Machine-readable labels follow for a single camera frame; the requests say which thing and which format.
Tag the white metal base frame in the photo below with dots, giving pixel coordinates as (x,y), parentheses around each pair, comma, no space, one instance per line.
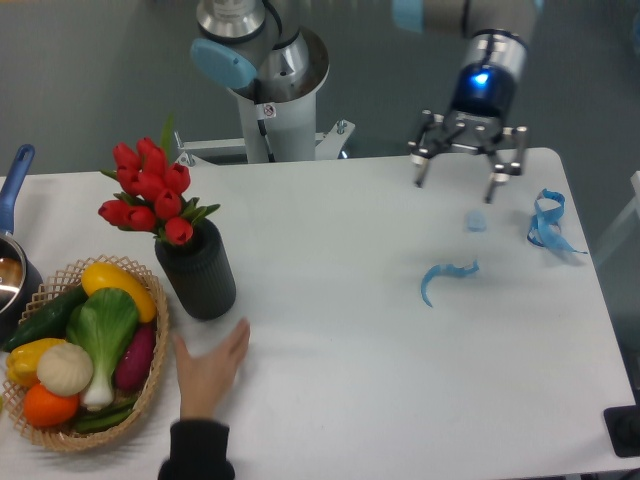
(215,147)

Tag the blue handled saucepan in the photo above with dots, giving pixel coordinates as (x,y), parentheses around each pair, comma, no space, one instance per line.
(19,277)

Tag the black sleeved forearm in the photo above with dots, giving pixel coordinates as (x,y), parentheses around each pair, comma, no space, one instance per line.
(198,450)

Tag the white garlic bulb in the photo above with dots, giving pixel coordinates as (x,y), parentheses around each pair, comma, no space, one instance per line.
(65,369)

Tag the green bok choy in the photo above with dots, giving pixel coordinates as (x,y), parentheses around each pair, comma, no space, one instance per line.
(104,328)

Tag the red tulip bouquet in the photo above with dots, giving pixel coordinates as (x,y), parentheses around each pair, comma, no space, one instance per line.
(152,192)

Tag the white object right edge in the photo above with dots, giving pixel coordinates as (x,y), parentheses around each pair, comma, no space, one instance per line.
(621,228)

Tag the tangled blue ribbon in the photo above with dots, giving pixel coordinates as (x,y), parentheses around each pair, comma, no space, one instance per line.
(544,228)

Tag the black device at edge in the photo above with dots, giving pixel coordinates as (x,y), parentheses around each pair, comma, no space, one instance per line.
(623,428)

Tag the person's hand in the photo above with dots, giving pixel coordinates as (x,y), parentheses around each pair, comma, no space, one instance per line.
(205,380)

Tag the curled blue tape strip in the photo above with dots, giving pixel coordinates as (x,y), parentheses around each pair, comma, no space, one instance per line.
(445,270)

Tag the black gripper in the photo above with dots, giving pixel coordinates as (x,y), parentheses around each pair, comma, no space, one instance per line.
(474,124)

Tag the dark grey ribbed vase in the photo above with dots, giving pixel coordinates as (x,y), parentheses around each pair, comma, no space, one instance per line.
(200,273)

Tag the green cucumber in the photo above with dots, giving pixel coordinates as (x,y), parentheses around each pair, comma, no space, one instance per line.
(48,321)

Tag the yellow bell pepper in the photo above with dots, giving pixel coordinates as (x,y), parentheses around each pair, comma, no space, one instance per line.
(23,361)

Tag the green bean pods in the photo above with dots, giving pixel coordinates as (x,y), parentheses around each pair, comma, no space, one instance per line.
(105,419)

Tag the woven wicker basket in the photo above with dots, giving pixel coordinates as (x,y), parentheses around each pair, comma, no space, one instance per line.
(66,438)

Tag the orange fruit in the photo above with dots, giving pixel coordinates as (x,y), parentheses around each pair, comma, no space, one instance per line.
(44,409)

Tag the small blue tape piece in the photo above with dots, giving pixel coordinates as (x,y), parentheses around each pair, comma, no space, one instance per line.
(475,221)

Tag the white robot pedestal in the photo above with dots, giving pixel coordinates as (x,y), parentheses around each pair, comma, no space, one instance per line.
(278,109)

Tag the purple sweet potato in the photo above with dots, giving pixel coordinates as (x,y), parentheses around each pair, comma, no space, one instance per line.
(134,366)

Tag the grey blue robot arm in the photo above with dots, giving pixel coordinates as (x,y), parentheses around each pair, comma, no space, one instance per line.
(260,52)

